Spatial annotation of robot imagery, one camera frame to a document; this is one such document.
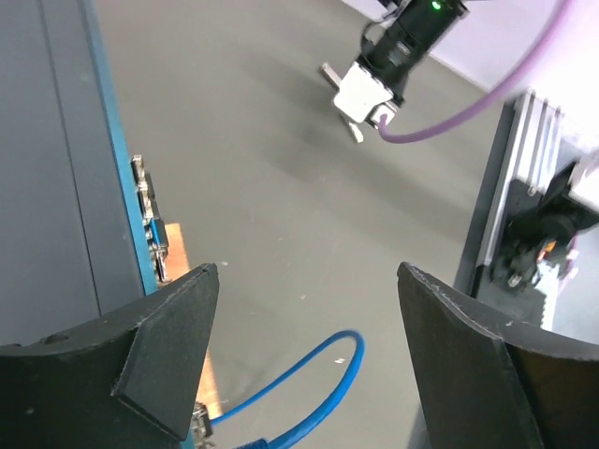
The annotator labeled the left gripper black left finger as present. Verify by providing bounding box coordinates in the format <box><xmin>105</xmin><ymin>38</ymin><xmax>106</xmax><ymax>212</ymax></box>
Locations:
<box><xmin>1</xmin><ymin>286</ymin><xmax>201</xmax><ymax>448</ymax></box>

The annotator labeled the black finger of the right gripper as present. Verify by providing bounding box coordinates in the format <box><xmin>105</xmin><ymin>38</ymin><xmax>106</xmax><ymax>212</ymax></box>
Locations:
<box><xmin>319</xmin><ymin>63</ymin><xmax>342</xmax><ymax>86</ymax></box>

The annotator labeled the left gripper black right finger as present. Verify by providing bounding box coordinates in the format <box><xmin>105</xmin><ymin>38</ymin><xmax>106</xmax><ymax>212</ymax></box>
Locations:
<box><xmin>398</xmin><ymin>262</ymin><xmax>598</xmax><ymax>448</ymax></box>

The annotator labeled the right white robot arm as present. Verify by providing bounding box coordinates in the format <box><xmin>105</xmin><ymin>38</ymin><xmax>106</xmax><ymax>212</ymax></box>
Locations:
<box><xmin>332</xmin><ymin>0</ymin><xmax>468</xmax><ymax>122</ymax></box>

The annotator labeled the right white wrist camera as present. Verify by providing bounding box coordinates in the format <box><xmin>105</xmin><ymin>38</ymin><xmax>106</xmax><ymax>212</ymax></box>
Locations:
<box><xmin>332</xmin><ymin>62</ymin><xmax>397</xmax><ymax>128</ymax></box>

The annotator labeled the grey slotted cable duct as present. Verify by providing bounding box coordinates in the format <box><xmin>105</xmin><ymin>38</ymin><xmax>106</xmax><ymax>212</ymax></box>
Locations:
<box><xmin>535</xmin><ymin>262</ymin><xmax>578</xmax><ymax>331</ymax></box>

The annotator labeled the blue ethernet cable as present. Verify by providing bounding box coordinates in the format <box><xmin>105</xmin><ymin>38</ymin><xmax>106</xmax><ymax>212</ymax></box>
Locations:
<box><xmin>205</xmin><ymin>329</ymin><xmax>367</xmax><ymax>449</ymax></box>

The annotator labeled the dark blue network switch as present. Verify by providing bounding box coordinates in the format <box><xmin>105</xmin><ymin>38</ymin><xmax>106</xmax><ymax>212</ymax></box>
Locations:
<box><xmin>1</xmin><ymin>1</ymin><xmax>170</xmax><ymax>349</ymax></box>

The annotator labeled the aluminium frame rail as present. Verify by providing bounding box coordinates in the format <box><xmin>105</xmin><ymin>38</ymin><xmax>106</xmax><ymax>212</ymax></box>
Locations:
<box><xmin>471</xmin><ymin>91</ymin><xmax>563</xmax><ymax>266</ymax></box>

